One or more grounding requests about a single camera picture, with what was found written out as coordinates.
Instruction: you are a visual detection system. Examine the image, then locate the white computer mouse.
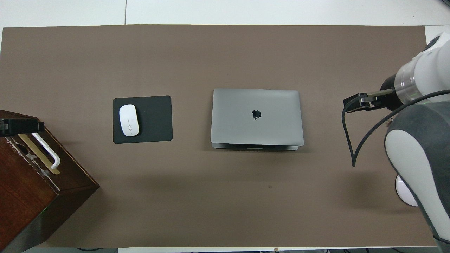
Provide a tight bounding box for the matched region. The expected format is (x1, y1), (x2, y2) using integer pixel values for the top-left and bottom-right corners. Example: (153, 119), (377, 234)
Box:
(119, 104), (140, 137)

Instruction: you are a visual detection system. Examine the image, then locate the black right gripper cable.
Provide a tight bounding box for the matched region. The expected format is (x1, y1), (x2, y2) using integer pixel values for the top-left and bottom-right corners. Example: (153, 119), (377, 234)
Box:
(342, 90), (450, 167)

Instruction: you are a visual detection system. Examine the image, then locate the brown table mat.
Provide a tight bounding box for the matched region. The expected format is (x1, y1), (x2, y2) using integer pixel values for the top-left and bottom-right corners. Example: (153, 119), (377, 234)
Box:
(0, 25), (440, 248)

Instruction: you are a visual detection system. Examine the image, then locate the white box handle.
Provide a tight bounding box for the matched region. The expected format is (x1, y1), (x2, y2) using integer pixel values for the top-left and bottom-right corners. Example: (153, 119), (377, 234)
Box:
(31, 132), (61, 169)

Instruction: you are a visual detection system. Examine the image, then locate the dark wooden box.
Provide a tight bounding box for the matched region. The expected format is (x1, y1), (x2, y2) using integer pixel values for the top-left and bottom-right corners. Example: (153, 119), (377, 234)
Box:
(0, 110), (100, 252)

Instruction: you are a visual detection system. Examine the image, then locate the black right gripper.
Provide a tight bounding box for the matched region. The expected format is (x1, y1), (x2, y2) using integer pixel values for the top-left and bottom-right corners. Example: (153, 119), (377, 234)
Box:
(343, 76), (405, 113)

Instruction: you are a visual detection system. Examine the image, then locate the brass box plate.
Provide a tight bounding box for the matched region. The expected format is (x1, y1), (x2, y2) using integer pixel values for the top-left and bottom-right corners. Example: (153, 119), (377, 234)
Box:
(18, 134), (60, 175)

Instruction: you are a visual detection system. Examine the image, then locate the grey aluminium laptop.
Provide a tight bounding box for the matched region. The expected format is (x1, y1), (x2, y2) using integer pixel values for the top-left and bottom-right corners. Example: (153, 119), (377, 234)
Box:
(210, 88), (305, 151)

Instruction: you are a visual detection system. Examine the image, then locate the black mouse pad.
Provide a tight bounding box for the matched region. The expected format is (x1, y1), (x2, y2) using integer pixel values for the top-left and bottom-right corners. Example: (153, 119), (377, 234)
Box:
(112, 95), (173, 144)

